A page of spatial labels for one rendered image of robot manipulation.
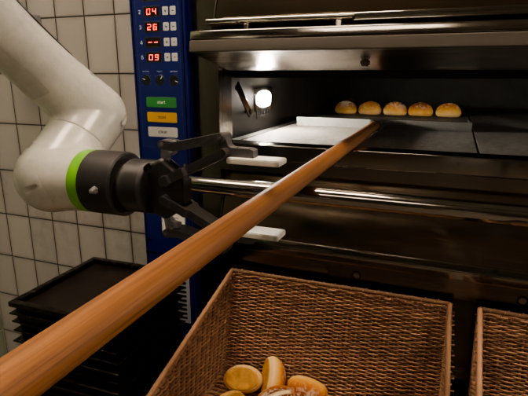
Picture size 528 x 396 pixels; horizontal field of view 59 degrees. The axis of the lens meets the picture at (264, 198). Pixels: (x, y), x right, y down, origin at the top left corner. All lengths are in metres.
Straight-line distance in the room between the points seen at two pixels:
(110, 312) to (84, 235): 1.23
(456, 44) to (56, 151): 0.68
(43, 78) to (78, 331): 0.52
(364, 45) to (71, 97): 0.53
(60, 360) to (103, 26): 1.17
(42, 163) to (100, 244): 0.82
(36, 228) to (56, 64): 0.99
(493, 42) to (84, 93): 0.68
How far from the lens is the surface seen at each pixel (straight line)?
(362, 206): 0.74
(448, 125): 1.55
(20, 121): 1.64
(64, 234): 1.62
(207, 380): 1.24
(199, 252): 0.42
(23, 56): 0.77
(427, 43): 0.93
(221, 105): 1.23
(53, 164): 0.73
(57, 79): 0.78
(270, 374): 1.20
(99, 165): 0.68
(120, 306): 0.34
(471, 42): 0.93
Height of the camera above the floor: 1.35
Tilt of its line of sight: 15 degrees down
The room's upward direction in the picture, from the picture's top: straight up
